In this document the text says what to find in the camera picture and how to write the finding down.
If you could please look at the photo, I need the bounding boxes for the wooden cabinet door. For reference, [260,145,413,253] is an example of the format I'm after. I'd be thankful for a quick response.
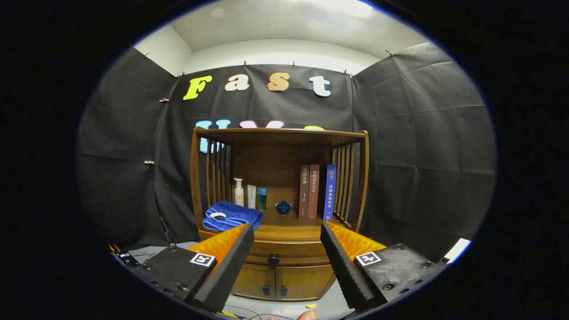
[232,263,277,300]
[275,264,335,301]

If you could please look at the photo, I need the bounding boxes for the dark brown book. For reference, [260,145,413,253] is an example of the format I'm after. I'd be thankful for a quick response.
[299,165,310,220]

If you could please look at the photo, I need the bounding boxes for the blue book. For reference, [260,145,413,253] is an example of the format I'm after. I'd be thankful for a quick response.
[324,165,337,221]

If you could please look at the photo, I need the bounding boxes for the wooden countertop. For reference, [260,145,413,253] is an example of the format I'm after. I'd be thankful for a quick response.
[200,207,356,243]

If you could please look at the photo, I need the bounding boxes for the blue folded towel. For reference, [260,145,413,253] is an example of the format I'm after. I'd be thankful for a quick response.
[202,201,263,232]

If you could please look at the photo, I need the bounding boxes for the black floor cable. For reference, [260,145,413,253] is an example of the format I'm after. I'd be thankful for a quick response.
[222,304,294,320]

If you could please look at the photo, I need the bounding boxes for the white floor appliance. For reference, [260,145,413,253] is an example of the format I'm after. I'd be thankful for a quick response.
[445,238,472,264]

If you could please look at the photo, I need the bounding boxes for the brown wooden drawer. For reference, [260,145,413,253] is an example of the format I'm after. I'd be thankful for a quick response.
[199,231,334,267]

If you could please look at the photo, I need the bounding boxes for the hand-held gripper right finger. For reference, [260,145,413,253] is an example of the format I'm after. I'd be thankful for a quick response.
[320,221,447,312]

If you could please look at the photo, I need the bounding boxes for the brown wooden cabinet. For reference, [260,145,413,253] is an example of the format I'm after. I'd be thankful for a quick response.
[190,127,369,302]

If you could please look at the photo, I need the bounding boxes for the reddish brown book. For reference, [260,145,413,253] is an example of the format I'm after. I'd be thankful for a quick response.
[308,164,320,220]

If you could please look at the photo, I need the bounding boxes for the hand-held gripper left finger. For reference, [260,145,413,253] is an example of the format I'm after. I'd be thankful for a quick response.
[133,223,255,313]

